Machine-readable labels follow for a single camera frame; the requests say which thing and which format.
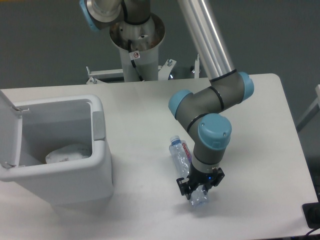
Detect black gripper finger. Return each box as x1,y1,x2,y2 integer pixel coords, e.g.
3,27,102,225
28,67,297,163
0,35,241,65
202,167,225,193
176,177,198,200

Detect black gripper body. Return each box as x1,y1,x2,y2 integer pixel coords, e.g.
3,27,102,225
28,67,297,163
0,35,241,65
188,164,213,187

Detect clear plastic water bottle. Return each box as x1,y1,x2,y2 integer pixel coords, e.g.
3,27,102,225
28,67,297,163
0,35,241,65
169,135,209,207

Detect white plastic bag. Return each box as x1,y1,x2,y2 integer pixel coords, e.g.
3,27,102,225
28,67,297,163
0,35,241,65
45,143,92,164

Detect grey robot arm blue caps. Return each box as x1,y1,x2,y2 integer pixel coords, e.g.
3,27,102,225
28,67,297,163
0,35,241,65
79,0,254,199

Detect white plastic trash can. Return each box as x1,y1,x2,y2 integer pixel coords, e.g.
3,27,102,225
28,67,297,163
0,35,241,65
0,94,114,205

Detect black device at table corner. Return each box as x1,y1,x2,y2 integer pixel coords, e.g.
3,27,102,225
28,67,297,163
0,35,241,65
302,202,320,229

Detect white furniture leg at right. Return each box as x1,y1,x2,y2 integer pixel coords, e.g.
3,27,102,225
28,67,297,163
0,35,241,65
295,84,320,133

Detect white metal base frame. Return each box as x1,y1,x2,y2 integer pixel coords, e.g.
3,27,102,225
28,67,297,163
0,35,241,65
85,53,209,85

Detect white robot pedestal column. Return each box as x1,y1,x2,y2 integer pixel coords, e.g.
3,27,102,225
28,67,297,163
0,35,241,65
109,13,165,67

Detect black cable on pedestal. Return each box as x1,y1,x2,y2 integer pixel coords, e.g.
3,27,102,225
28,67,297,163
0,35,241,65
127,39,146,82

